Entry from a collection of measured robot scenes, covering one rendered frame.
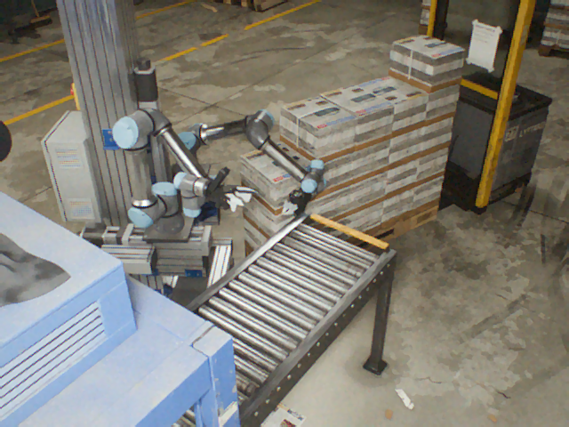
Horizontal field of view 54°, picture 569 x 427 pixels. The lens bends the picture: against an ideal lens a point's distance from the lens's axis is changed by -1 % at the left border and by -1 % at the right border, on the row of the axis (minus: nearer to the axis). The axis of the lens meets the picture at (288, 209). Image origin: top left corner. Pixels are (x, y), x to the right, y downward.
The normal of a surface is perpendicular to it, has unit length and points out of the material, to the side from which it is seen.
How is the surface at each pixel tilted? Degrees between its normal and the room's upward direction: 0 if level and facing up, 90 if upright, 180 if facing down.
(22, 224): 0
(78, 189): 90
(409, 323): 0
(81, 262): 1
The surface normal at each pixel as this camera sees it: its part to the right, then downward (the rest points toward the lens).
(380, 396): 0.00, -0.82
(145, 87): -0.04, 0.57
